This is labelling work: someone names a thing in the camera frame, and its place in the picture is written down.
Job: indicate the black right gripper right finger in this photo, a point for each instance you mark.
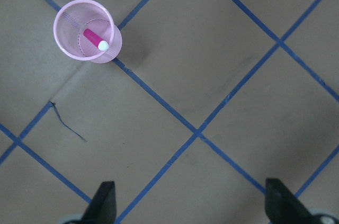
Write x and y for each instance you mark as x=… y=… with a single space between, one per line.
x=281 y=206

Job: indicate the pink pen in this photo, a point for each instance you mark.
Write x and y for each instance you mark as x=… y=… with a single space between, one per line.
x=96 y=40

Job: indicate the pink mesh cup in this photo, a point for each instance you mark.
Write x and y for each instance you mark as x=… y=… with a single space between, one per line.
x=70 y=23

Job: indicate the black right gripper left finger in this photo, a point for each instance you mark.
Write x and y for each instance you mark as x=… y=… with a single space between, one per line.
x=102 y=208

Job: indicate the brown paper table cover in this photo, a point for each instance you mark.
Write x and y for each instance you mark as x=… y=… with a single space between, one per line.
x=205 y=100

